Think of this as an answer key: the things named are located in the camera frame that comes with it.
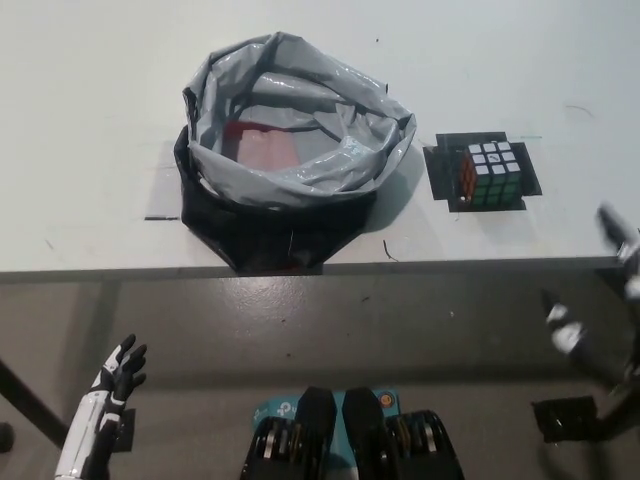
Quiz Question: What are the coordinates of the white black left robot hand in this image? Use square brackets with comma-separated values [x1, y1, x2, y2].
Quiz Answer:
[53, 333, 149, 480]

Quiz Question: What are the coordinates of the black table leg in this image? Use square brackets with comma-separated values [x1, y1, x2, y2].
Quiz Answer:
[0, 349, 69, 444]
[597, 369, 640, 444]

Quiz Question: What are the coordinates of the red box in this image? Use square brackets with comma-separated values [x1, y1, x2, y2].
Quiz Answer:
[222, 118, 304, 169]

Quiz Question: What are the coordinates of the grey black plastic bag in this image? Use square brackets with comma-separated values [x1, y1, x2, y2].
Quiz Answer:
[172, 30, 419, 276]

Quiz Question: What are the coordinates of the black grey right robot hand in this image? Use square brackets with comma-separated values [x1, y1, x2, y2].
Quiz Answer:
[542, 202, 640, 396]

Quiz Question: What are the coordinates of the black tape square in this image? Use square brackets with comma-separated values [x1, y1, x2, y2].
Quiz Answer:
[422, 132, 544, 214]

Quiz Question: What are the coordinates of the clear tape patch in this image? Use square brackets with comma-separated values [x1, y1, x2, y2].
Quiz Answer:
[142, 137, 184, 221]

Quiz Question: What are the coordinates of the multicoloured rubik's cube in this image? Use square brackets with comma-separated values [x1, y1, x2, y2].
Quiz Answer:
[453, 141, 521, 207]

